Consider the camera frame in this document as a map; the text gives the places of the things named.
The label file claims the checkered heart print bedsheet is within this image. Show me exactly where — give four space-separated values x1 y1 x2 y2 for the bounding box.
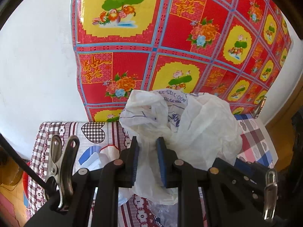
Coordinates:
25 113 278 227

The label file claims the red floral printed cloth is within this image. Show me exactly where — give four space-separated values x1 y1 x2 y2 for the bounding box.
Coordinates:
70 0 293 123

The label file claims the white printed plastic bag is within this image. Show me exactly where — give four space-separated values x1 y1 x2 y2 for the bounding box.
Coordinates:
119 89 243 205

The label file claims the metal spring clip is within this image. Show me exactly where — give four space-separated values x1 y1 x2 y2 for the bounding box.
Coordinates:
263 169 278 220
46 135 80 212

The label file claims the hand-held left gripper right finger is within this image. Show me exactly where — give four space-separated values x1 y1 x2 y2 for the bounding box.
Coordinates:
156 137 270 227

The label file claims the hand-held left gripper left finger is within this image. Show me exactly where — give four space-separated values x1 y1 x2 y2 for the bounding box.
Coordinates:
24 136 140 227

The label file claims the white crumpled tissue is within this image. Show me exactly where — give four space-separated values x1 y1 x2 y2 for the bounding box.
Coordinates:
82 144 121 171

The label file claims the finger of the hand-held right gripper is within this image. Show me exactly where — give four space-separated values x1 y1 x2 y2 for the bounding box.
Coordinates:
212 157 268 209

